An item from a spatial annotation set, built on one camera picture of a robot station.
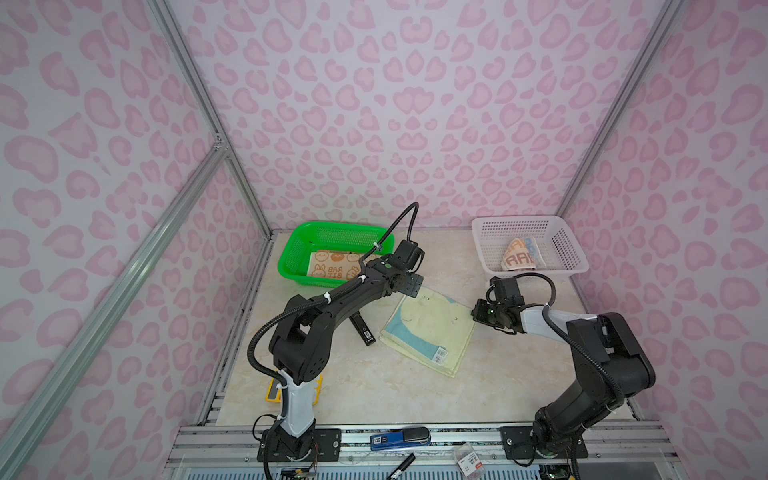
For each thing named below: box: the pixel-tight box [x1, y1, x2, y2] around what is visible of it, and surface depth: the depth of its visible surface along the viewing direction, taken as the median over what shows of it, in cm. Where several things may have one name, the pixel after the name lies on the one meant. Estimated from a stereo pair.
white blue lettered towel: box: [501, 237, 546, 271], surface depth 106 cm
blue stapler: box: [370, 426, 432, 452], surface depth 73 cm
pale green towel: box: [379, 287, 475, 378], surface depth 95 cm
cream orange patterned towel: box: [307, 250, 381, 280], surface depth 106 cm
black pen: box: [386, 453, 416, 480], surface depth 71 cm
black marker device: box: [349, 311, 376, 347], surface depth 92 cm
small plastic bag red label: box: [454, 442, 483, 480], surface depth 70 cm
